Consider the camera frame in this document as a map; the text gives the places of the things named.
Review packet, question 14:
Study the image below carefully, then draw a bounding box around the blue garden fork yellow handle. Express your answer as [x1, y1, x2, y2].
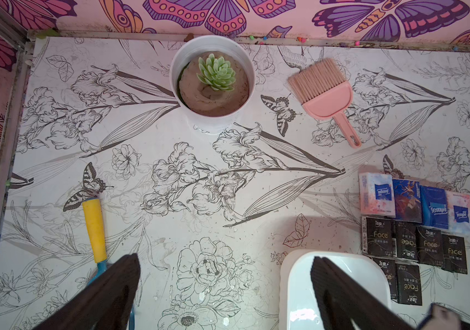
[81, 197, 136, 330]

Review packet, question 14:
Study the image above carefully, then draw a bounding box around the white oval storage box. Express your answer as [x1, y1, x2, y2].
[278, 249, 393, 330]

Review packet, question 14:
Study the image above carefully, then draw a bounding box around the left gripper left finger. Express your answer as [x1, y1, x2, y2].
[35, 254, 141, 329]

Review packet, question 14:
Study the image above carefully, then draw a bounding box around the dark blue tissue pack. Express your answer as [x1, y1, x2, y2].
[393, 179, 422, 224]

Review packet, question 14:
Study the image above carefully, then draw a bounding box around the pink dustpan brush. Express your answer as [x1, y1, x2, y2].
[287, 58, 362, 149]

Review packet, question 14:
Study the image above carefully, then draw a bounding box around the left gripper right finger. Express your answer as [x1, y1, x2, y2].
[311, 257, 411, 329]

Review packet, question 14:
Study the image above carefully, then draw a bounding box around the pink blue floral tissue pack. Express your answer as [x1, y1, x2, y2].
[359, 173, 396, 218]

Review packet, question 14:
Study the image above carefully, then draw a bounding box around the black sachet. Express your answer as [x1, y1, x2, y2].
[372, 258, 398, 302]
[442, 235, 468, 274]
[416, 226, 444, 268]
[393, 221, 418, 261]
[362, 217, 395, 258]
[396, 263, 422, 306]

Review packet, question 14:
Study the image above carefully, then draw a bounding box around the black sachet bottom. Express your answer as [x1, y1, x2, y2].
[396, 263, 422, 306]

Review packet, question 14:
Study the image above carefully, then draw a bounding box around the white pot with succulent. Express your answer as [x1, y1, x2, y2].
[170, 36, 256, 134]

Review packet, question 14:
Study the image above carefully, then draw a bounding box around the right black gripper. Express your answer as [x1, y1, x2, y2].
[417, 303, 470, 330]

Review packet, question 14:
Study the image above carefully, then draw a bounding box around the black sachet top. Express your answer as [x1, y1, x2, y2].
[393, 221, 418, 261]

